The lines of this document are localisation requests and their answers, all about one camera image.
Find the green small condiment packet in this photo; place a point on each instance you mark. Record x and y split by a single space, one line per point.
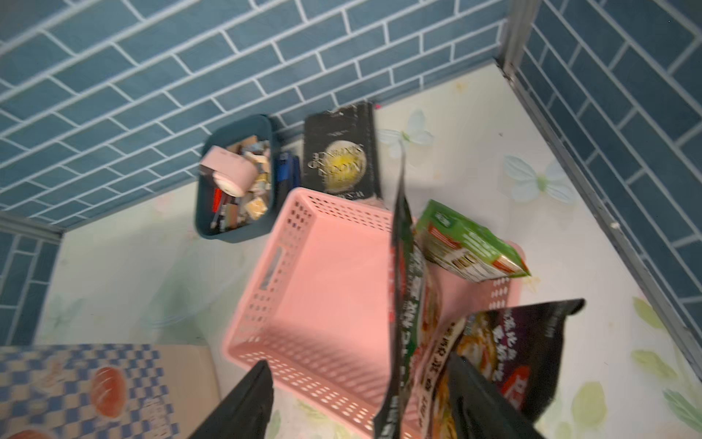
465 248

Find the pink tape roll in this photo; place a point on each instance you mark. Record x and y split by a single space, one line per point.
232 173

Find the purple black condiment packet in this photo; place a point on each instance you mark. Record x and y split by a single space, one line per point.
517 349

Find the pink plastic basket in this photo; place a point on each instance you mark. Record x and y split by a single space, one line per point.
317 306

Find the teal storage bin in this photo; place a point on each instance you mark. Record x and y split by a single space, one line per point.
230 134

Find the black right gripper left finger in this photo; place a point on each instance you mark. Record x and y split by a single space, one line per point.
246 411

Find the black moon book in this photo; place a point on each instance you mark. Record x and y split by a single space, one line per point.
340 155

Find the orange red condiment packet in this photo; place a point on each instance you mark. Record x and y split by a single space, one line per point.
415 311

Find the blue checkered paper bag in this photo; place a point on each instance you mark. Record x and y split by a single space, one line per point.
106 390

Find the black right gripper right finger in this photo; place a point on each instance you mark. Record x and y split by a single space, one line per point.
478 409

